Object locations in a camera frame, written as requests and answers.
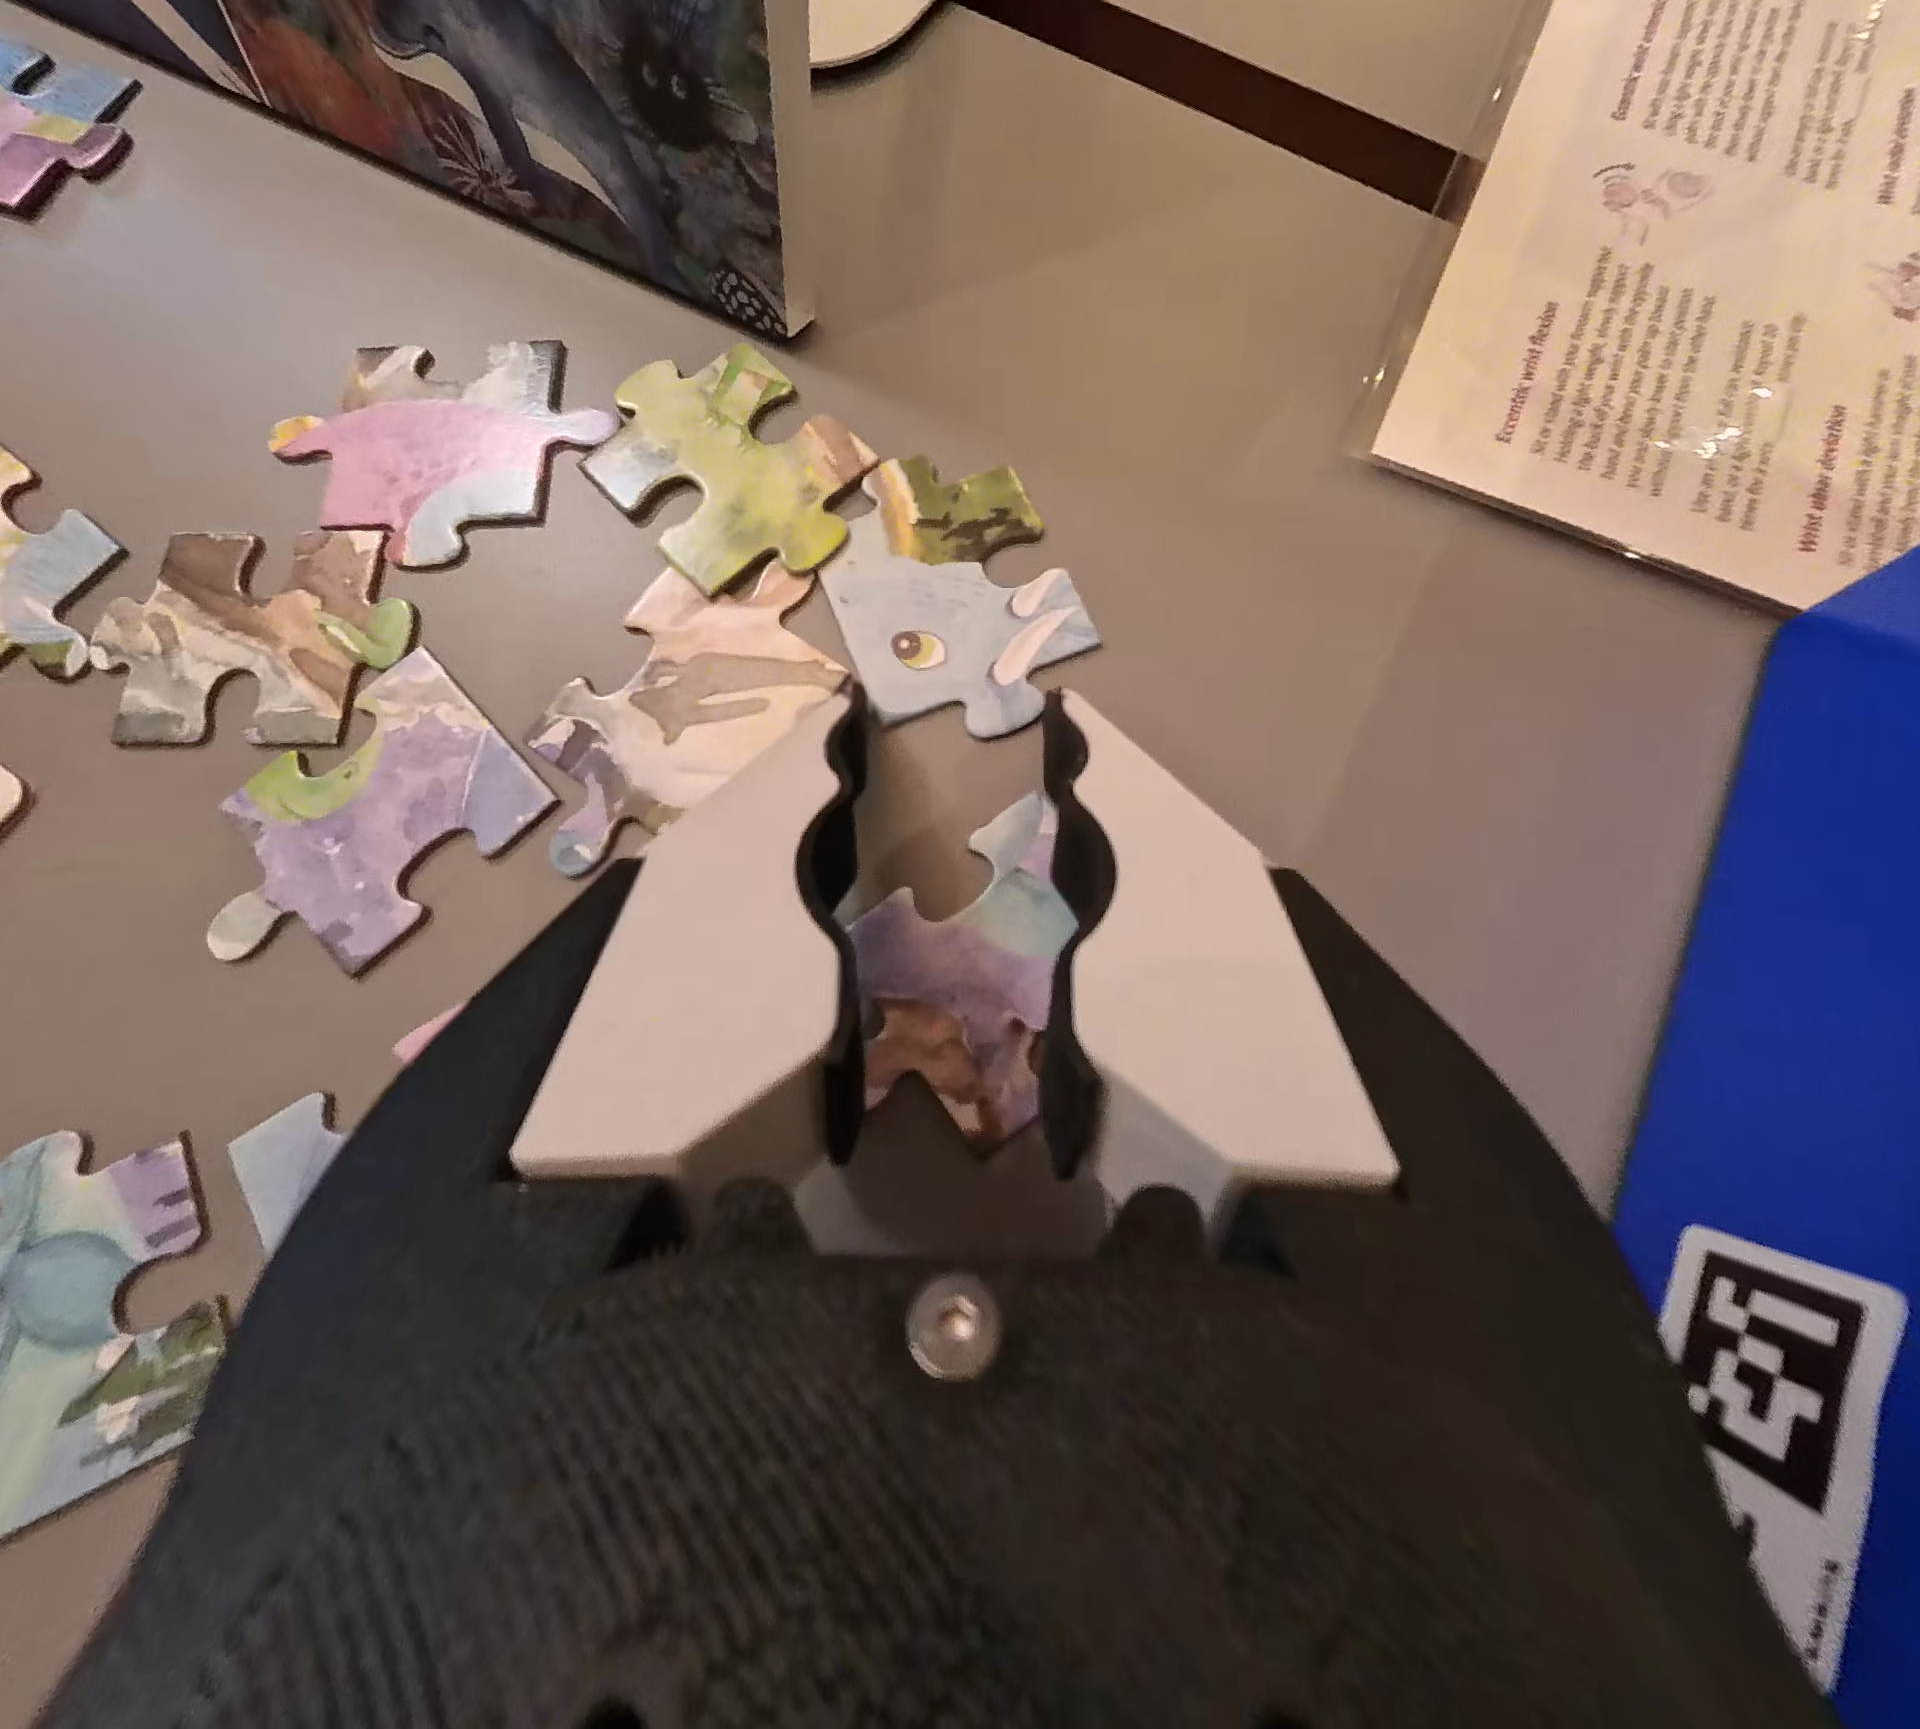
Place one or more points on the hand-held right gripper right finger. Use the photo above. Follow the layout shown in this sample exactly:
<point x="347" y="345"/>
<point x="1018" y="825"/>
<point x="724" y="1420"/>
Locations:
<point x="1232" y="1009"/>

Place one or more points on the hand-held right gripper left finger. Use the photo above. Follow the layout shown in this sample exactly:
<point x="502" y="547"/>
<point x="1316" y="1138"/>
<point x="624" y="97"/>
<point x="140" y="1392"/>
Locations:
<point x="675" y="1009"/>

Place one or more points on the blue triceratops face puzzle piece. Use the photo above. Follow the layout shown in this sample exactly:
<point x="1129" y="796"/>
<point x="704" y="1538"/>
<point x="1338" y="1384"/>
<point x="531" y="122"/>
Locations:
<point x="945" y="640"/>

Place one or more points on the jigsaw puzzle pieces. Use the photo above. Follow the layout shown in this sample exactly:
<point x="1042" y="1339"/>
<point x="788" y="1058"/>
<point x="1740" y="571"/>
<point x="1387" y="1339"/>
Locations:
<point x="436" y="452"/>

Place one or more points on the blue plastic bin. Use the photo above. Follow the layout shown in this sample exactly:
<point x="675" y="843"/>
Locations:
<point x="1771" y="936"/>

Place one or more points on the laminated instruction sheet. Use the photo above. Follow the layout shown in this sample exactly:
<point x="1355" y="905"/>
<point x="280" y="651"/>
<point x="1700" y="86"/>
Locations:
<point x="1651" y="227"/>

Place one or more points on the animal picture board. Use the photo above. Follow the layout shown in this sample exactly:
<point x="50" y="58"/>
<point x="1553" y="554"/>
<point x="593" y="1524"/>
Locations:
<point x="450" y="35"/>

